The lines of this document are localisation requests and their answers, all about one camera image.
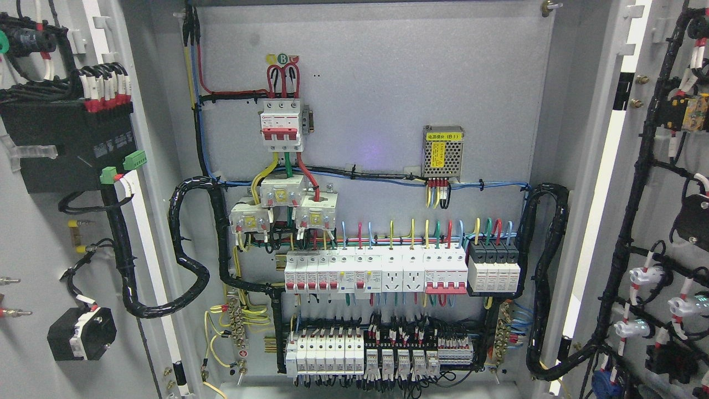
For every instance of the white rotary selector switch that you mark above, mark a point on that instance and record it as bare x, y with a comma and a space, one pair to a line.
82, 334

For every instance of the red handle circuit breaker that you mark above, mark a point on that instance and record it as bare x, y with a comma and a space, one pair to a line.
445, 271

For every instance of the black white surge protector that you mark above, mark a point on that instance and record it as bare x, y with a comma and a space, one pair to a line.
493, 270

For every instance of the white lower breaker row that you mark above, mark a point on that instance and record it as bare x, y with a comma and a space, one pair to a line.
325, 352

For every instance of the white current transformers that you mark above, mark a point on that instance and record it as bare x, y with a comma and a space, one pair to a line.
282, 196

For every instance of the grey cabinet door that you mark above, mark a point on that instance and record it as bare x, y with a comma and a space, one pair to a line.
650, 257
36, 242

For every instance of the metal mesh power supply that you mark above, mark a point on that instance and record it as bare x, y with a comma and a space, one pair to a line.
443, 151

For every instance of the brass ground terminal bar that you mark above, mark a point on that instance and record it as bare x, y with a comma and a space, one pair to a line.
502, 334

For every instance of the black digital power meter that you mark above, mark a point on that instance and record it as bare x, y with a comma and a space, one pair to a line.
87, 142

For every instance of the white socket breaker row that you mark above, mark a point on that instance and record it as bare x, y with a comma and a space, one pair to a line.
355, 271

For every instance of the red main circuit breaker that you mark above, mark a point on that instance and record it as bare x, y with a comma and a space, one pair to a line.
284, 123

